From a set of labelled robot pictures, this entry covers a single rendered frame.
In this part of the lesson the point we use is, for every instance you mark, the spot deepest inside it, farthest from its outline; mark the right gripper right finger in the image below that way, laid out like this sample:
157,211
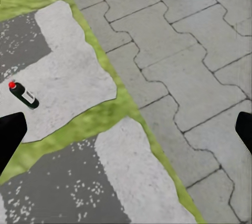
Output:
244,128

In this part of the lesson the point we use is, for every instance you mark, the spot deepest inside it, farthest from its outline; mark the pesticide atomizer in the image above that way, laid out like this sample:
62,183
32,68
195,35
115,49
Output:
20,92

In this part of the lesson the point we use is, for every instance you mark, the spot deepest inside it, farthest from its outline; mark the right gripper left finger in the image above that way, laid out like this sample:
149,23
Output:
13,128

